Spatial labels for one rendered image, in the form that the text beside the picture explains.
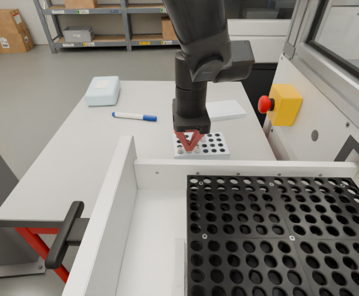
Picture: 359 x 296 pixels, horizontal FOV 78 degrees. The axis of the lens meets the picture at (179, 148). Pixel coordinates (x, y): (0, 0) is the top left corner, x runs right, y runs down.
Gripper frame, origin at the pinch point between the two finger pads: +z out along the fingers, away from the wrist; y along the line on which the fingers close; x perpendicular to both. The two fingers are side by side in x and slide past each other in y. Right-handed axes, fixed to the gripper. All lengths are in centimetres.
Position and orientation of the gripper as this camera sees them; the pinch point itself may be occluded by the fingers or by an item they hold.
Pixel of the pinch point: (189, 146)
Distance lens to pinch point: 48.5
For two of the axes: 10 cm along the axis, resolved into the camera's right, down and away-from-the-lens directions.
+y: -0.7, -6.5, 7.6
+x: -10.0, 0.5, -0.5
